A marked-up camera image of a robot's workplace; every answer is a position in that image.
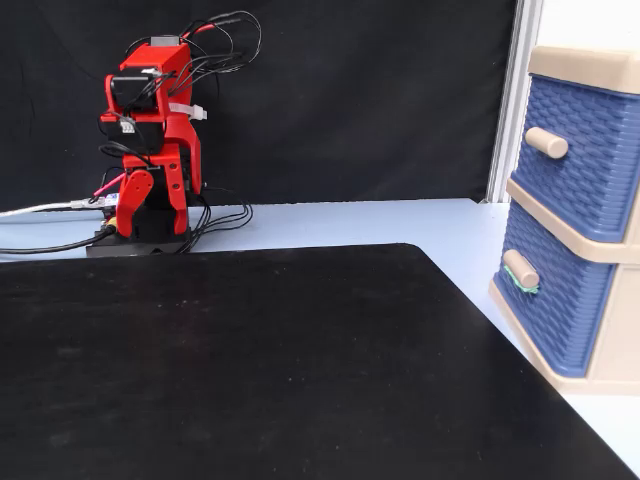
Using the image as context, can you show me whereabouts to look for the blue drawer plain beige handle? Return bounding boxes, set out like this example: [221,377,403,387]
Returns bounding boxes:
[512,74,640,244]

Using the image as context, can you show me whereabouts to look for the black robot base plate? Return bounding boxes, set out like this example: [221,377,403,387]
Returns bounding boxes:
[85,233,191,259]

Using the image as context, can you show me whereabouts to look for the pink red cable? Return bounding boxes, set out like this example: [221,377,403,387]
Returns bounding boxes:
[93,172,127,199]

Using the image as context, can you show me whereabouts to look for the white aluminium frame post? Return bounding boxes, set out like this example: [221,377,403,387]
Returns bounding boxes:
[487,0,546,204]

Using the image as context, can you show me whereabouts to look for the black table mat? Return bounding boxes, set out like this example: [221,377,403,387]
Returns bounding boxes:
[0,243,639,480]

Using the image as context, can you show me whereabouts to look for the blue drawer green banded handle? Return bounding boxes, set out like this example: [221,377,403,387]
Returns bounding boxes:
[493,202,617,378]

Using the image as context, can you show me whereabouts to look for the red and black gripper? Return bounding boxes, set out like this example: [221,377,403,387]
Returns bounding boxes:
[98,110,190,238]

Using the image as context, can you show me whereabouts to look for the white USB cable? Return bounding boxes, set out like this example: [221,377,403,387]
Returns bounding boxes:
[0,197,109,219]

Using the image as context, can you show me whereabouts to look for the thin black servo wires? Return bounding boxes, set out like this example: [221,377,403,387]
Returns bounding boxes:
[177,185,254,254]
[124,10,263,96]

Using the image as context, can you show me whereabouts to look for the black backdrop cloth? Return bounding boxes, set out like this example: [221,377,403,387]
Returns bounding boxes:
[0,0,521,214]

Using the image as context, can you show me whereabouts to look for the beige plastic drawer cabinet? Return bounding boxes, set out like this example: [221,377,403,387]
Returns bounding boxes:
[488,45,640,396]

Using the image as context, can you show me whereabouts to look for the white zip tie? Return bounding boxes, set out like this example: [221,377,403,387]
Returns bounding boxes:
[167,103,209,122]

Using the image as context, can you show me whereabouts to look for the black power cable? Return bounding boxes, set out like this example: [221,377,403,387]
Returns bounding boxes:
[0,217,121,255]

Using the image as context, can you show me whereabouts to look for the green rubber band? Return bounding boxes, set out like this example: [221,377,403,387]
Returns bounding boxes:
[502,264,541,296]

